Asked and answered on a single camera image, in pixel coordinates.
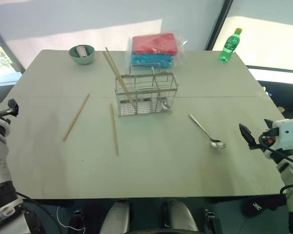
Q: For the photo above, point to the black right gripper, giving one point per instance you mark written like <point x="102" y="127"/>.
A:
<point x="269" y="136"/>

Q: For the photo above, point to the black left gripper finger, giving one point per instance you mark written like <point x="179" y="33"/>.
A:
<point x="13" y="107"/>

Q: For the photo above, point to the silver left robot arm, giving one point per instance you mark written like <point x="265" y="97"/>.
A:
<point x="0" y="158"/>

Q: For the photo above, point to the long wooden chopstick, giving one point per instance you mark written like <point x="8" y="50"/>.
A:
<point x="114" y="129"/>
<point x="110" y="55"/>
<point x="112" y="66"/>
<point x="76" y="117"/>

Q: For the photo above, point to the black object with white logo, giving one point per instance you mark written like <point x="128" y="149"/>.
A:
<point x="263" y="206"/>

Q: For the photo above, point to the green ceramic bowl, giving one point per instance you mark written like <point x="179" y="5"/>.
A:
<point x="81" y="61"/>

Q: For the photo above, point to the green plastic soda bottle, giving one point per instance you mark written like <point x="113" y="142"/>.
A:
<point x="228" y="48"/>

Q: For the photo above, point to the small white cup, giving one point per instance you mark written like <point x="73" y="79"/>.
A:
<point x="80" y="51"/>

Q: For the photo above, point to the clear plastic bag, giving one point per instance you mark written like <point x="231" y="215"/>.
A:
<point x="179" y="58"/>

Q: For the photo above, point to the silver rounded right robot leg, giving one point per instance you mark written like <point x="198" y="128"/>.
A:
<point x="182" y="217"/>

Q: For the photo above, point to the silver rounded robot leg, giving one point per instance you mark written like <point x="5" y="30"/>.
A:
<point x="116" y="217"/>
<point x="182" y="217"/>

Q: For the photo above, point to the blue folded cloth pack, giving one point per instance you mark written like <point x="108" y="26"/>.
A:
<point x="149" y="59"/>

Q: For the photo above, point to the red folded cloth pack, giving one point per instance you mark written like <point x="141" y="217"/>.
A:
<point x="153" y="44"/>

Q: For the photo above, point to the silver rounded left robot leg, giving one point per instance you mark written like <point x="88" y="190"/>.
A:
<point x="116" y="217"/>

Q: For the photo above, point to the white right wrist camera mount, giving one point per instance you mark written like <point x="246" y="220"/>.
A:
<point x="286" y="132"/>

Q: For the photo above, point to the black table leg bracket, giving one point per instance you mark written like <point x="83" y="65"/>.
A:
<point x="76" y="221"/>
<point x="213" y="221"/>

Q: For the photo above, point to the dark window frame pillar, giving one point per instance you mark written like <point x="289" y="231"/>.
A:
<point x="218" y="24"/>

